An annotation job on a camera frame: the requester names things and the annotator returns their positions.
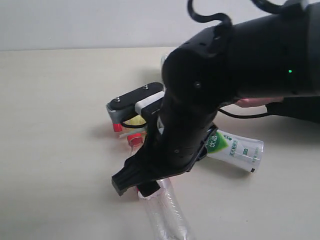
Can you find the open bare human hand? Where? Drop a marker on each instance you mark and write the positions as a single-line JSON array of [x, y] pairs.
[[257, 102]]

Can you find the clear cola bottle red label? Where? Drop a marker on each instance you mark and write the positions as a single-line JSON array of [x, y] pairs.
[[164, 213]]

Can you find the black sleeved forearm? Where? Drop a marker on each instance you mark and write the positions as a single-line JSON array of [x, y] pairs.
[[301, 108]]

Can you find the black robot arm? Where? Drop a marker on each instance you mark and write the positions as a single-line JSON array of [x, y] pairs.
[[277, 55]]

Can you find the yellow juice bottle red cap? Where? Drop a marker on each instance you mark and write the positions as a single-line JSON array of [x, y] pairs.
[[135, 121]]

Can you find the white bottle cartoon label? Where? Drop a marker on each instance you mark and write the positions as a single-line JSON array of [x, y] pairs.
[[162, 61]]

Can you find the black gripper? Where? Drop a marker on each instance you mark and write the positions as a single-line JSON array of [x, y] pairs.
[[176, 139]]

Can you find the white bottle green label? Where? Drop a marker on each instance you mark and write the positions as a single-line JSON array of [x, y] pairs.
[[242, 152]]

